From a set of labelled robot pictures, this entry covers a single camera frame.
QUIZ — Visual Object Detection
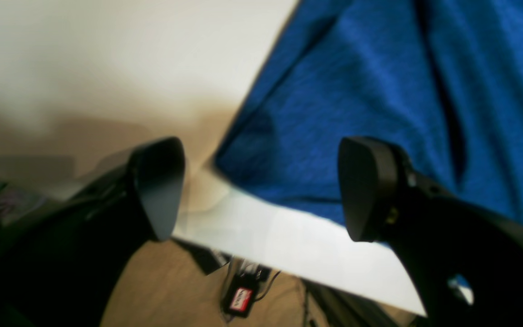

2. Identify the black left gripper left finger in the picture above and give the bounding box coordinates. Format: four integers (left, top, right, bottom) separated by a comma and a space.
0, 137, 186, 327

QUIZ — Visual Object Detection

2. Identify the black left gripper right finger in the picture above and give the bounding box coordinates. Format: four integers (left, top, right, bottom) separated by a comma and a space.
338, 137, 523, 327

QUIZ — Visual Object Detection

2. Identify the dark blue t-shirt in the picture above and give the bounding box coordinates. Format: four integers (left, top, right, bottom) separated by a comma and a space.
214, 0, 523, 224

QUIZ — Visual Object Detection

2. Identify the black device red label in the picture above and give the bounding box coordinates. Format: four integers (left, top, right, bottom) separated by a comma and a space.
221, 274, 260, 318

